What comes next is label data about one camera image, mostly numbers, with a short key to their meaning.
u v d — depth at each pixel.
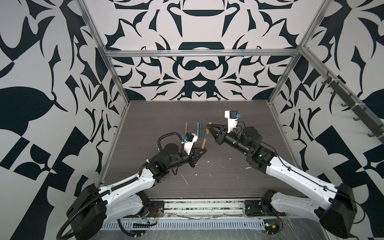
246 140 0.53
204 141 0.69
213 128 0.67
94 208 0.40
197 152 0.65
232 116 0.60
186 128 1.04
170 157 0.57
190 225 0.78
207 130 0.67
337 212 0.38
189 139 0.63
